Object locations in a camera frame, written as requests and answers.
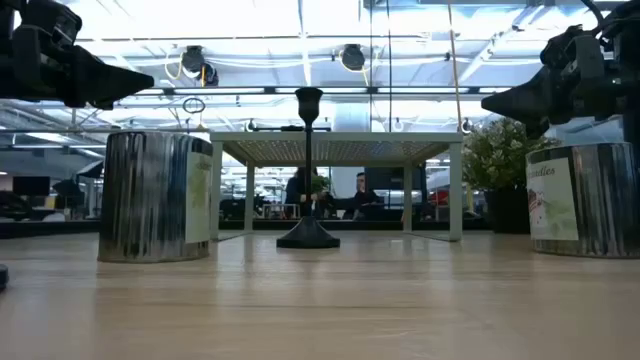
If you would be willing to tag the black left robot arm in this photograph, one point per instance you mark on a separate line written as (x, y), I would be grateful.
(6, 15)

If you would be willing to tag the black hanging bar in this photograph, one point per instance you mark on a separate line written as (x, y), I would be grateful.
(292, 128)

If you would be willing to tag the black studio softbox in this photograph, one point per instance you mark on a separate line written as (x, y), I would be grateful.
(91, 170)

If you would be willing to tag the white metal mesh shelf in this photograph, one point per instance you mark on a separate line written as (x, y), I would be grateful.
(335, 137)

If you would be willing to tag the large dark background screen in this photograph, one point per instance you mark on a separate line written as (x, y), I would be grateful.
(390, 178)

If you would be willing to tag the black background monitor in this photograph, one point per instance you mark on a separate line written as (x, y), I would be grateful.
(31, 186)

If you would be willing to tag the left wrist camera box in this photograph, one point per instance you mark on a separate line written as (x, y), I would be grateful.
(52, 22)

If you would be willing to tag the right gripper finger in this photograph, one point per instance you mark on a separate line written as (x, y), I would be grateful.
(537, 128)
(525, 97)

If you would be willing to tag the seated person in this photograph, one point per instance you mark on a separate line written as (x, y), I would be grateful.
(367, 200)

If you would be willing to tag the standing person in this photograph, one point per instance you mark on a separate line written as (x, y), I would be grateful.
(294, 192)

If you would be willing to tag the silver labelled candle tin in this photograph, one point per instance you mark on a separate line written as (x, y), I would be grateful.
(145, 200)
(605, 200)

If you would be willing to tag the green plant in black pot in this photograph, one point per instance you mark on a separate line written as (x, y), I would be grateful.
(495, 155)

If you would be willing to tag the black table border rail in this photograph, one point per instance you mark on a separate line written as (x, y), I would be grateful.
(50, 229)

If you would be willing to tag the black studio umbrella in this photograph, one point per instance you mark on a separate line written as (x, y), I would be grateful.
(67, 187)

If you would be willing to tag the small green background plant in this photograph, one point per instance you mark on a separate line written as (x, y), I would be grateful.
(322, 184)

